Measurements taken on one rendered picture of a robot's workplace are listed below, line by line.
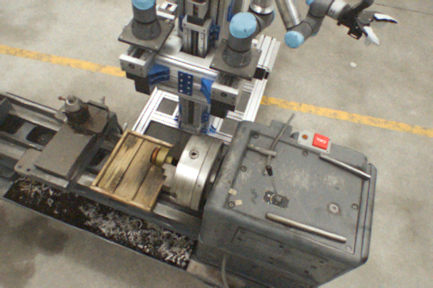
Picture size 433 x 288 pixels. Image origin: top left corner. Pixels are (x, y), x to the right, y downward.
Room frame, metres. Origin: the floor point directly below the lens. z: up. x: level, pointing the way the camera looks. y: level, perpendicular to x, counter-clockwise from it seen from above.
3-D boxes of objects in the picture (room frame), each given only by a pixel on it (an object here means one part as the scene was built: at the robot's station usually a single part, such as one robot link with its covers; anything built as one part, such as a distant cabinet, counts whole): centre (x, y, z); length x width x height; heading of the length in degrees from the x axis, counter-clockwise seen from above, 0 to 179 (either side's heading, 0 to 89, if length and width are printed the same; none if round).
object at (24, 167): (0.81, 0.73, 0.90); 0.47 x 0.30 x 0.06; 169
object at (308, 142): (0.81, -0.39, 1.23); 0.13 x 0.08 x 0.05; 79
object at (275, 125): (0.84, -0.25, 1.24); 0.09 x 0.08 x 0.03; 79
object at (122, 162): (0.73, 0.36, 0.89); 0.36 x 0.30 x 0.04; 169
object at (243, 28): (1.32, -0.03, 1.33); 0.13 x 0.12 x 0.14; 149
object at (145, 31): (1.39, 0.46, 1.21); 0.15 x 0.15 x 0.10
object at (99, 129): (0.87, 0.64, 0.99); 0.20 x 0.10 x 0.05; 79
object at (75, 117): (0.87, 0.66, 1.07); 0.07 x 0.07 x 0.10; 79
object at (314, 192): (0.62, -0.33, 1.06); 0.59 x 0.48 x 0.39; 79
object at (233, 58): (1.31, -0.02, 1.21); 0.15 x 0.15 x 0.10
